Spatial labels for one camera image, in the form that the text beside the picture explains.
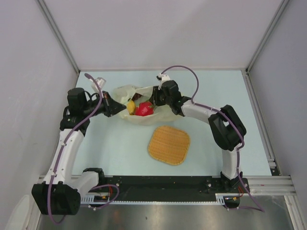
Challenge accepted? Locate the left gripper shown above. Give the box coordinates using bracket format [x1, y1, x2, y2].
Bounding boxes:
[83, 91, 126, 118]

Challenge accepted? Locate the yellow pear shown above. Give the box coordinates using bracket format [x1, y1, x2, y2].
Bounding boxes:
[127, 100, 136, 115]

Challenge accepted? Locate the translucent plastic bag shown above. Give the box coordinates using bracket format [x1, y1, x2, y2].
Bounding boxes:
[111, 85, 181, 126]

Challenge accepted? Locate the red dragon fruit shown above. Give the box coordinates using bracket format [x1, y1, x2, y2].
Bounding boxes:
[134, 101, 154, 116]

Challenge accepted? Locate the orange woven tray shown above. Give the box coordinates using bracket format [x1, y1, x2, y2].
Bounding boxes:
[148, 126, 190, 165]

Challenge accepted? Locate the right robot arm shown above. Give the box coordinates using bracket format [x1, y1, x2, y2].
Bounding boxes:
[150, 77, 247, 192]

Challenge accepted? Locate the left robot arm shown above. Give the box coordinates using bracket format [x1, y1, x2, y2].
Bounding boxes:
[32, 88, 126, 216]

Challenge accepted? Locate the red grapes bunch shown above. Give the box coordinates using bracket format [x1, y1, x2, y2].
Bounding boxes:
[132, 93, 142, 101]

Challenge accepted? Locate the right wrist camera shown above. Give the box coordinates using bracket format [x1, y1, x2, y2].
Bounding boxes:
[156, 73, 171, 89]

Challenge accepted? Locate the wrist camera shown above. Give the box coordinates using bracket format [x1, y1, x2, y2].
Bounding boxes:
[156, 73, 171, 89]
[91, 77, 106, 93]

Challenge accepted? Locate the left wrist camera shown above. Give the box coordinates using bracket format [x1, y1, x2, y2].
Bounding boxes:
[91, 77, 106, 93]

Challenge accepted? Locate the white cable duct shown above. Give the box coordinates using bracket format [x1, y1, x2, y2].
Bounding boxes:
[79, 193, 243, 207]

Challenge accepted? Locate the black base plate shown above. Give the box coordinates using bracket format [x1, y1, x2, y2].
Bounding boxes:
[91, 176, 249, 202]

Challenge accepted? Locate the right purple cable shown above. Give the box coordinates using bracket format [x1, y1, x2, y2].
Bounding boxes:
[155, 65, 264, 213]

